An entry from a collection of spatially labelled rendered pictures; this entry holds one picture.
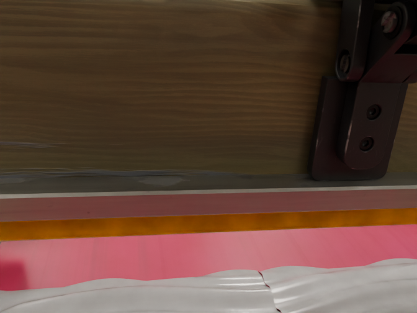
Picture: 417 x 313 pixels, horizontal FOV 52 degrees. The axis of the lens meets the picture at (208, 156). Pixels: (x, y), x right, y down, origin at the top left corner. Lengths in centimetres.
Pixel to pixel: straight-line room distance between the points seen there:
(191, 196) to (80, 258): 18
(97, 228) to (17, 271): 15
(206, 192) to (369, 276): 20
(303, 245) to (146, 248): 12
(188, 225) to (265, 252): 15
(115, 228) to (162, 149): 4
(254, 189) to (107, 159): 5
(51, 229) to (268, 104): 10
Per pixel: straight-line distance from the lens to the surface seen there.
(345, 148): 16
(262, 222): 19
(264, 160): 17
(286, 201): 16
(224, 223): 19
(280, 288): 29
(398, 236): 39
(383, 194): 18
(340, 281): 31
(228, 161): 16
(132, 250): 33
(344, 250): 35
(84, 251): 33
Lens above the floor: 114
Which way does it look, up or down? 23 degrees down
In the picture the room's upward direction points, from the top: 4 degrees clockwise
